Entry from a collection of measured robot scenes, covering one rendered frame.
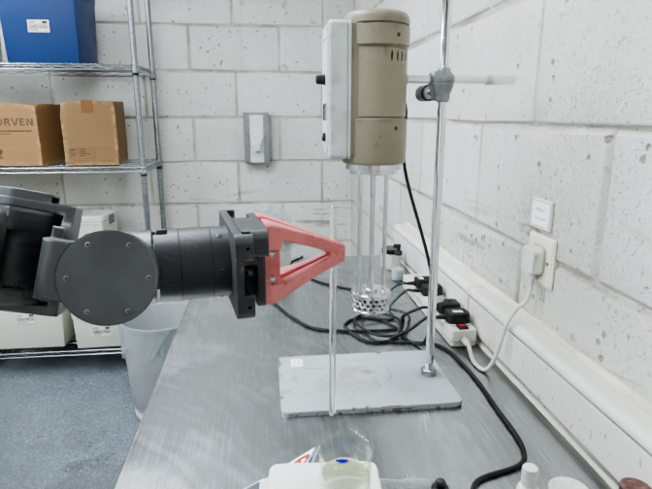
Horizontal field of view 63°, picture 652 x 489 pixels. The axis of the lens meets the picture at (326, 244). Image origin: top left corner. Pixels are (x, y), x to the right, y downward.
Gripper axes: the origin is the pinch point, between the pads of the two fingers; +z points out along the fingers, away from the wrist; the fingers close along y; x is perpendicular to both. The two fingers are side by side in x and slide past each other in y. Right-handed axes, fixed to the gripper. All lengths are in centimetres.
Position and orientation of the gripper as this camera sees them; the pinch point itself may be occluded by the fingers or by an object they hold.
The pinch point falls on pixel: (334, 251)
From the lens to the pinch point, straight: 45.6
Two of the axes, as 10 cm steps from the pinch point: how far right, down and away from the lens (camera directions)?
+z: 9.5, -0.7, 2.9
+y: -3.0, -2.5, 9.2
